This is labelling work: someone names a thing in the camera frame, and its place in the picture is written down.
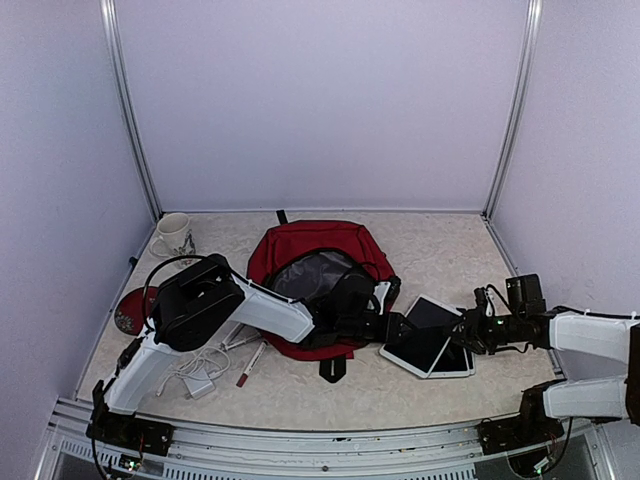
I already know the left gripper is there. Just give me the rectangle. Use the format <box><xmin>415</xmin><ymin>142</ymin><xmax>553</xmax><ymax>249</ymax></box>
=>
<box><xmin>340</xmin><ymin>312</ymin><xmax>420</xmax><ymax>347</ymax></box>

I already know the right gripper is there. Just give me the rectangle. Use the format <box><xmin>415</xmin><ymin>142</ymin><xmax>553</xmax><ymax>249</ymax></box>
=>
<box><xmin>442</xmin><ymin>305</ymin><xmax>525</xmax><ymax>355</ymax></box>

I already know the white tablet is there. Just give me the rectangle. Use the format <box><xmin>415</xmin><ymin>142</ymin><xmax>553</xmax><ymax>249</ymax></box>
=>
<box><xmin>379</xmin><ymin>295</ymin><xmax>460</xmax><ymax>380</ymax></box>
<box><xmin>429</xmin><ymin>342</ymin><xmax>476</xmax><ymax>379</ymax></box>

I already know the red backpack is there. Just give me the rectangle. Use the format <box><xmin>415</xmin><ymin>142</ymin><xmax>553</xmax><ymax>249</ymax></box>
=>
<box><xmin>247</xmin><ymin>211</ymin><xmax>400</xmax><ymax>383</ymax></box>

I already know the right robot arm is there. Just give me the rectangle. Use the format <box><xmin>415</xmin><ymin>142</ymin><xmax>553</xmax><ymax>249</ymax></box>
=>
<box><xmin>445</xmin><ymin>307</ymin><xmax>639</xmax><ymax>444</ymax></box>

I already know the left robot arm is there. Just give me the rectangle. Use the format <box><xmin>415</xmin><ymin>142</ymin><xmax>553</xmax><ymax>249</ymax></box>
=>
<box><xmin>92</xmin><ymin>254</ymin><xmax>417</xmax><ymax>445</ymax></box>

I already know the white marker dark-red cap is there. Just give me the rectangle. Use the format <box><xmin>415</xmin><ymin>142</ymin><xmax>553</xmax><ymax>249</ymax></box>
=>
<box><xmin>236</xmin><ymin>340</ymin><xmax>268</xmax><ymax>388</ymax></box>

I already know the white marker black cap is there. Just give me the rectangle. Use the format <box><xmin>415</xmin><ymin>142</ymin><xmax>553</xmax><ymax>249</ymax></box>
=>
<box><xmin>220</xmin><ymin>334</ymin><xmax>263</xmax><ymax>352</ymax></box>

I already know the white ceramic mug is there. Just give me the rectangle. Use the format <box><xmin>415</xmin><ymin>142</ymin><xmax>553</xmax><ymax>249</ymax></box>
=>
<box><xmin>149</xmin><ymin>212</ymin><xmax>196</xmax><ymax>258</ymax></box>

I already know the red patterned dish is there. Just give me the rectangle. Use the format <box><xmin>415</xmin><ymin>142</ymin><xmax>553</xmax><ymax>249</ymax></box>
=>
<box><xmin>114</xmin><ymin>288</ymin><xmax>144</xmax><ymax>336</ymax></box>

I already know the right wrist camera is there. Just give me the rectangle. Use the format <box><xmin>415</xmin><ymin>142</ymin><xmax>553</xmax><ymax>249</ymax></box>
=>
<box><xmin>474</xmin><ymin>274</ymin><xmax>546</xmax><ymax>318</ymax></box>

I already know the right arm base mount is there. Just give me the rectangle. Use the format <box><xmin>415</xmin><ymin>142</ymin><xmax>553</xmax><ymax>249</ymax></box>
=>
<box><xmin>477</xmin><ymin>416</ymin><xmax>564</xmax><ymax>455</ymax></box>

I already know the front aluminium rail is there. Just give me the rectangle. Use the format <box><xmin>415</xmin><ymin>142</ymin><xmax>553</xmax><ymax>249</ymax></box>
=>
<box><xmin>31</xmin><ymin>399</ymin><xmax>621</xmax><ymax>479</ymax></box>

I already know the white charger with cable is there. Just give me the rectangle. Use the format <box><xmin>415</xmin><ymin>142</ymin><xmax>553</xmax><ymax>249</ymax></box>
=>
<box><xmin>155</xmin><ymin>346</ymin><xmax>231</xmax><ymax>400</ymax></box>

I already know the right aluminium frame post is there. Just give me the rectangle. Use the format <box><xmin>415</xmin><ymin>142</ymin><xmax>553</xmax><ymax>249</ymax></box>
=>
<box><xmin>482</xmin><ymin>0</ymin><xmax>543</xmax><ymax>223</ymax></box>

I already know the aluminium frame post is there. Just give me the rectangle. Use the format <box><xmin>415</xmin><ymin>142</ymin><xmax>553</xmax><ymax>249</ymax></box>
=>
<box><xmin>482</xmin><ymin>0</ymin><xmax>543</xmax><ymax>223</ymax></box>
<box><xmin>100</xmin><ymin>0</ymin><xmax>163</xmax><ymax>222</ymax></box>

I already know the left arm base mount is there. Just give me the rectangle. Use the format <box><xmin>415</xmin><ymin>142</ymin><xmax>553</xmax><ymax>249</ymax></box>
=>
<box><xmin>86</xmin><ymin>418</ymin><xmax>174</xmax><ymax>457</ymax></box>

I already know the left aluminium frame post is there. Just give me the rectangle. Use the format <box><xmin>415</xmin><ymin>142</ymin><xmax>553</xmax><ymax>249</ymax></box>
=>
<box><xmin>100</xmin><ymin>0</ymin><xmax>163</xmax><ymax>222</ymax></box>

